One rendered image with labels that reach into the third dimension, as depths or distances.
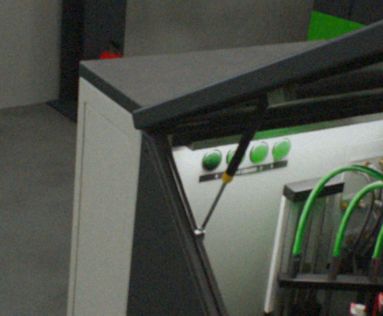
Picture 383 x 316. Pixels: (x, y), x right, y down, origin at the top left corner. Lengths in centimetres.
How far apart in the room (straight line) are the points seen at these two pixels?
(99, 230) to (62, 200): 262
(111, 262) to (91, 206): 14
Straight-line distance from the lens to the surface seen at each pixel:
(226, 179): 141
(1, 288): 374
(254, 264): 189
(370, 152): 196
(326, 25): 556
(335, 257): 185
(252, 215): 181
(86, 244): 191
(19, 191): 454
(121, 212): 173
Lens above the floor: 206
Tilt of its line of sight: 24 degrees down
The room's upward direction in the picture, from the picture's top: 6 degrees clockwise
